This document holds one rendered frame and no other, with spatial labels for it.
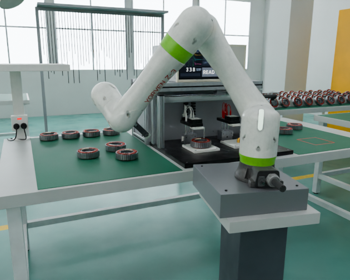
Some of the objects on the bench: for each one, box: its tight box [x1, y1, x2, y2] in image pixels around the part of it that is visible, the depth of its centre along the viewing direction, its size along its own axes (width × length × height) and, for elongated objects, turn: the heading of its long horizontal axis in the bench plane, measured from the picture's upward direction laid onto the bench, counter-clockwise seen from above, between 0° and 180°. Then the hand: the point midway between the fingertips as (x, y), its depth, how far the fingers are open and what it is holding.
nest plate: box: [182, 144, 220, 153], centre depth 184 cm, size 15×15×1 cm
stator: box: [116, 148, 138, 161], centre depth 172 cm, size 11×11×4 cm
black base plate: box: [150, 133, 293, 168], centre depth 191 cm, size 47×64×2 cm
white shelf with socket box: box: [0, 63, 71, 141], centre depth 200 cm, size 35×37×46 cm
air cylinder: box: [217, 129, 233, 141], centre depth 206 cm, size 5×8×6 cm
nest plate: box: [220, 139, 239, 149], centre depth 194 cm, size 15×15×1 cm
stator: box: [105, 141, 126, 152], centre depth 188 cm, size 11×11×4 cm
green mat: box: [31, 132, 183, 190], centre depth 184 cm, size 94×61×1 cm, turn 22°
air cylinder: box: [181, 132, 197, 144], centre depth 196 cm, size 5×8×6 cm
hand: (139, 127), depth 166 cm, fingers open, 13 cm apart
